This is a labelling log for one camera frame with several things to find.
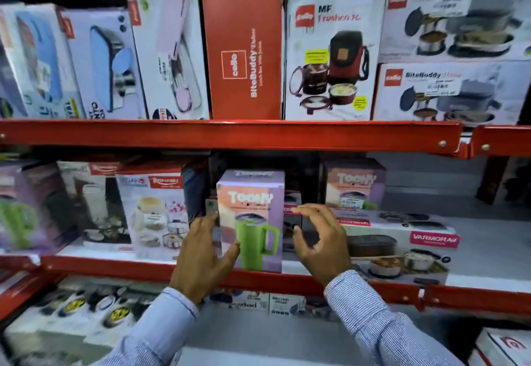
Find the plain red carton box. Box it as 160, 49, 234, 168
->
201, 0, 285, 121

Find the long red shelf beam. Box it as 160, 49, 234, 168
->
0, 119, 464, 151

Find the slanted red shelf beam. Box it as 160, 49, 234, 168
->
0, 255, 63, 323

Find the white box with maroon lunch bag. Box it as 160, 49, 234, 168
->
284, 0, 387, 122

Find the white box with steel containers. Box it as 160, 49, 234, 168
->
115, 162, 192, 261

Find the flat white box with red label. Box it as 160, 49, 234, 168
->
284, 206, 462, 288

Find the person's left hand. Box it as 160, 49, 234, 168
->
169, 212, 241, 306

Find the light blue container box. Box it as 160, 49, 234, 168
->
0, 3, 86, 120

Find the person's right hand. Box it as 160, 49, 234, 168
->
291, 203, 353, 287

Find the white box with red logo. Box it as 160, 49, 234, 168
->
468, 328, 531, 366

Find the white box with pink lunch box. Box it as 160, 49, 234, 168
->
127, 0, 210, 121

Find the person's right forearm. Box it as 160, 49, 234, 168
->
324, 269, 466, 366

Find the person's left forearm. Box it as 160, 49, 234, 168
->
93, 286, 201, 366

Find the dark box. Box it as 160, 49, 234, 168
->
182, 157, 218, 225

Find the white box with steel bowls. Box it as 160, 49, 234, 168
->
3, 276, 171, 356

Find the box with white flask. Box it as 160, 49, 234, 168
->
56, 160, 134, 247

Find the large purple box with green mug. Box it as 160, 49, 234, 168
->
0, 160, 80, 255

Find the small white box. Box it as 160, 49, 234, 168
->
207, 289, 271, 313
269, 293, 308, 317

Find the white box with grey lunch box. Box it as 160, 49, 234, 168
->
370, 61, 531, 126
378, 0, 531, 64

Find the white box with blue lunch box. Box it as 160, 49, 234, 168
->
57, 7, 148, 121

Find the short red shelf beam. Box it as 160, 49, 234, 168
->
468, 124, 531, 160

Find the red shelf upright post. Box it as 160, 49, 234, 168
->
475, 156, 510, 206

